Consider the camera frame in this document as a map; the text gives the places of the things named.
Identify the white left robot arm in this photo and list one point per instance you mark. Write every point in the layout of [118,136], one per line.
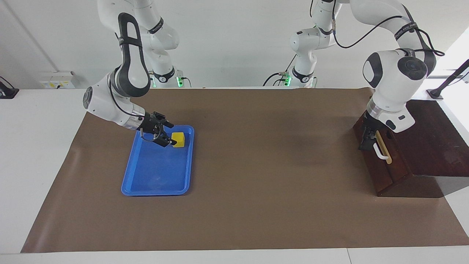
[392,77]

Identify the dark wooden drawer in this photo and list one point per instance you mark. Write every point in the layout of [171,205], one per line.
[397,161]

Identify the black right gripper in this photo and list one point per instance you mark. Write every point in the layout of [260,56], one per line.
[152,126]

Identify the black camera stand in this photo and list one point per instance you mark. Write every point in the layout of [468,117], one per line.
[449,80]

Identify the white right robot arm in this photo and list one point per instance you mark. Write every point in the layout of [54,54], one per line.
[110,102]

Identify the black clamp mount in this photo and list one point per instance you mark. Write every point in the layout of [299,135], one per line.
[7,92]

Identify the yellow cube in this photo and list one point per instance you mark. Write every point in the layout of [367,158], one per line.
[178,139]

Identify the dark brown wooden cabinet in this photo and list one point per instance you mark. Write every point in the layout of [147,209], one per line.
[432,146]

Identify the brown table mat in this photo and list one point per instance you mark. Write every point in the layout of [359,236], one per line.
[263,183]

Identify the blue plastic tray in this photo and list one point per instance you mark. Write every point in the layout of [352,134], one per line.
[161,168]

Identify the white wall power socket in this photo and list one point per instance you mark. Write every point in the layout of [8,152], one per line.
[56,80]

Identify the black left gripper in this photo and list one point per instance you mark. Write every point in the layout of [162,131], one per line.
[370,132]

